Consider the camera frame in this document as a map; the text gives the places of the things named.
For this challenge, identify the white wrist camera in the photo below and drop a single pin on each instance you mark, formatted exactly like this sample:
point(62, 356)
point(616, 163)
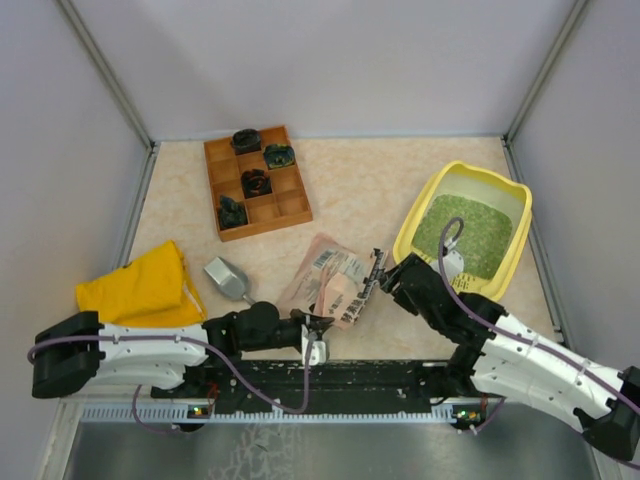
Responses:
point(314, 350)
point(451, 262)

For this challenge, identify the black rolled item top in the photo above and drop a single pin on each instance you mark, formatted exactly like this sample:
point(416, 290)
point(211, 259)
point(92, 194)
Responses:
point(246, 141)

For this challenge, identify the black green rolled item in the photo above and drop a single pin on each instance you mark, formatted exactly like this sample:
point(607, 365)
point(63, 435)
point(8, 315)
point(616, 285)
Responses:
point(278, 156)

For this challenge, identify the wooden compartment tray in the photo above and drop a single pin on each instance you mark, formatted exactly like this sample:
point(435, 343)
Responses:
point(286, 206)

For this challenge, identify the yellow cloth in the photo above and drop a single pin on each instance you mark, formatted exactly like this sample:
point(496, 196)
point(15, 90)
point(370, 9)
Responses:
point(153, 291)

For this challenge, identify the pink cat litter bag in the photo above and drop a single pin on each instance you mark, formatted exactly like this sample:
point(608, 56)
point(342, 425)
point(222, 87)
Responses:
point(330, 282)

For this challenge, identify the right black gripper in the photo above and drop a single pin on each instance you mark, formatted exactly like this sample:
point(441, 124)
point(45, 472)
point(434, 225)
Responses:
point(389, 279)

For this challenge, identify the yellow litter box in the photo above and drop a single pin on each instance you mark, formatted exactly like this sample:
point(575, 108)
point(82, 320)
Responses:
point(485, 186)

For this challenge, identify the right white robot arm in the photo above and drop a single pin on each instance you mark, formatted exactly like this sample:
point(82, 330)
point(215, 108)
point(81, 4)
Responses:
point(499, 355)

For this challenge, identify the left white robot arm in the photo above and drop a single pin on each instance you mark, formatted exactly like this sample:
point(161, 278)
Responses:
point(81, 350)

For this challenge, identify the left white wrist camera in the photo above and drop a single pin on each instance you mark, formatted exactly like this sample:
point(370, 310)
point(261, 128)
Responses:
point(314, 350)

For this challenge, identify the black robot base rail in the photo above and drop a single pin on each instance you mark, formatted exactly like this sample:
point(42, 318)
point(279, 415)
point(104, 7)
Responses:
point(339, 387)

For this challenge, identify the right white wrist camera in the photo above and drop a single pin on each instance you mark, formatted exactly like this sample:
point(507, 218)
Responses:
point(451, 262)

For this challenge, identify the dark rolled item lower left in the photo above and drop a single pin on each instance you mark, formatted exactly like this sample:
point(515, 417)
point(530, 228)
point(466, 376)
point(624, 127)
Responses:
point(231, 213)

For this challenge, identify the silver metal scoop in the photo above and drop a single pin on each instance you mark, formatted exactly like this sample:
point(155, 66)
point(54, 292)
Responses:
point(229, 280)

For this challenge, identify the green cat litter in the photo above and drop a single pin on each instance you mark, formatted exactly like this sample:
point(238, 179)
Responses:
point(484, 239)

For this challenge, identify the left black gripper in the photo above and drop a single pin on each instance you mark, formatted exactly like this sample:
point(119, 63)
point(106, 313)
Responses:
point(318, 324)

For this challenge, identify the black orange rolled item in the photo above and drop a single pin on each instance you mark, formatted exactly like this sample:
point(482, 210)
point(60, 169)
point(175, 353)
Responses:
point(255, 182)

